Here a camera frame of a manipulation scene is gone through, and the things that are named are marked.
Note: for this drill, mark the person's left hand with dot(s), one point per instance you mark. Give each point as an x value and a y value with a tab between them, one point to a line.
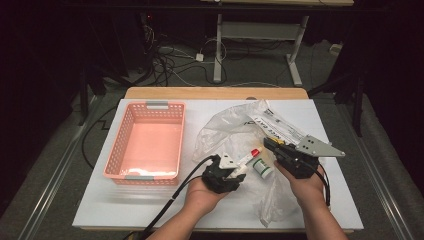
200	196

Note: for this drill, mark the black metal stand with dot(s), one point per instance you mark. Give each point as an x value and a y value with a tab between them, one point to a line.
357	100
83	93

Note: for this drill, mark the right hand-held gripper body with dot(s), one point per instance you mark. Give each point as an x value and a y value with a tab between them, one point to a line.
300	160

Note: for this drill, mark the red and white ointment tube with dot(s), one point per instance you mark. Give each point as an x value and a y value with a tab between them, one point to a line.
255	152

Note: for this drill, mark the white table board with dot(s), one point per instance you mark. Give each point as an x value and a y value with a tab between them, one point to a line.
206	110

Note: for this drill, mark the white-legged desk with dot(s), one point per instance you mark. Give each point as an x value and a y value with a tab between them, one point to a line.
260	30

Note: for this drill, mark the clear smiley plastic bag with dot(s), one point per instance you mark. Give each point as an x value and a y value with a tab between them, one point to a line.
230	133

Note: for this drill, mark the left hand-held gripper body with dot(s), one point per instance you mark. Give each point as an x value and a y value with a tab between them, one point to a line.
216	176

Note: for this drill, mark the white power adapter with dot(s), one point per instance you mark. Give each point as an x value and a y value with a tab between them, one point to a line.
199	57

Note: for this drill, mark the white bottle with green label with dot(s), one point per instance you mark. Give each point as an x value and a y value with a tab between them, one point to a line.
263	168

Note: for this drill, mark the aluminium rail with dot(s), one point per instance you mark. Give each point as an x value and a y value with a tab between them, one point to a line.
376	173
56	166

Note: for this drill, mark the pink plastic basket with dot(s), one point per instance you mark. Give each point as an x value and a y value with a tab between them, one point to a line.
146	140

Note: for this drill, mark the person's right hand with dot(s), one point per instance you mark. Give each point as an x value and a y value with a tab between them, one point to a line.
306	190

